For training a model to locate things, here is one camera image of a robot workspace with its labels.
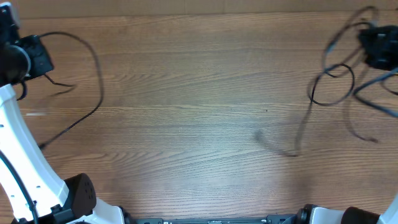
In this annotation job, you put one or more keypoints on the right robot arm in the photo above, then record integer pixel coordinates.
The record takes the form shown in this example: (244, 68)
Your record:
(314, 214)

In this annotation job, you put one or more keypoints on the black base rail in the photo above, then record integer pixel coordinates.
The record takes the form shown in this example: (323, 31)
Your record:
(270, 219)

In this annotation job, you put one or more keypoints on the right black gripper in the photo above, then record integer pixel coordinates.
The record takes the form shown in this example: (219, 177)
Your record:
(387, 40)

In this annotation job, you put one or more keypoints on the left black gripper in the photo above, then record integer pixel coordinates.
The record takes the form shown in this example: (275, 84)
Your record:
(43, 63)

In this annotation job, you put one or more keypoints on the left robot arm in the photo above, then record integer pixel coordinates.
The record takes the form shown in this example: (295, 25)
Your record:
(36, 193)

